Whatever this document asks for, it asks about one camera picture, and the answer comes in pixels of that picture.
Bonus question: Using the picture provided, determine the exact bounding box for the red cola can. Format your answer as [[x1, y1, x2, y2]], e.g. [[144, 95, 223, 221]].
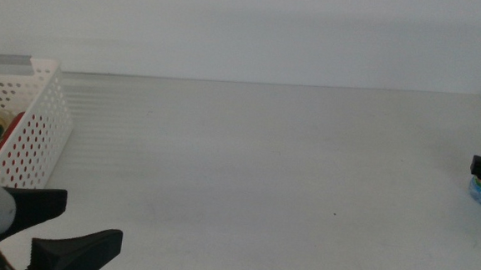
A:
[[0, 110, 26, 173]]

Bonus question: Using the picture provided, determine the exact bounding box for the white perforated plastic basket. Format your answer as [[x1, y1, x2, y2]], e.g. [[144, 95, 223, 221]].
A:
[[0, 55, 78, 192]]

